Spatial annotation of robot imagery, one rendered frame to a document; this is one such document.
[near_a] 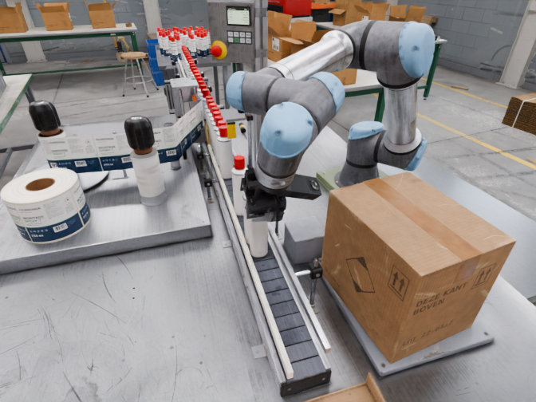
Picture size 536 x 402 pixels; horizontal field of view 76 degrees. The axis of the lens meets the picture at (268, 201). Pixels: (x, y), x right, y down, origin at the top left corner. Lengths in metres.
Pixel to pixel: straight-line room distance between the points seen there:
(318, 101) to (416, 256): 0.33
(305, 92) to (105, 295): 0.75
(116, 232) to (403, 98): 0.92
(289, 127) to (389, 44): 0.46
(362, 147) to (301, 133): 0.76
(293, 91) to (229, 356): 0.58
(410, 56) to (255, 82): 0.39
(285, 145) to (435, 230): 0.39
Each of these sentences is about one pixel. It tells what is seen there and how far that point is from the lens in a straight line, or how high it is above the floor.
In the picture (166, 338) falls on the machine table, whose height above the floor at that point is 0.83.
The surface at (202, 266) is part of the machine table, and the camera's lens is 1.05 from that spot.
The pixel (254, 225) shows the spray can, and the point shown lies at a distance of 0.91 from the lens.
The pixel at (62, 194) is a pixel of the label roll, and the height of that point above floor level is 1.02.
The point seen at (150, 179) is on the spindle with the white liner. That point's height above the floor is 0.98.
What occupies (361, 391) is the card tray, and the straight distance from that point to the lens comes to 0.83.
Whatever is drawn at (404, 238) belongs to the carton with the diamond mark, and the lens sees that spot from 0.72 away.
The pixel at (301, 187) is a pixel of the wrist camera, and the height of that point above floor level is 1.19.
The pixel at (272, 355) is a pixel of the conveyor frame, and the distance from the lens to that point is 0.80.
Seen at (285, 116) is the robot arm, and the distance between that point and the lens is 0.52.
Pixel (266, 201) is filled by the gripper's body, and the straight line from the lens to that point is 0.68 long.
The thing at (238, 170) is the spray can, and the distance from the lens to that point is 1.05.
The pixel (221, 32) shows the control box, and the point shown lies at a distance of 1.28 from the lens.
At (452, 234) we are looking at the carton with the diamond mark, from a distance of 0.77.
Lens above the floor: 1.55
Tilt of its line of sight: 34 degrees down
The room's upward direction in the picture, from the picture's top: straight up
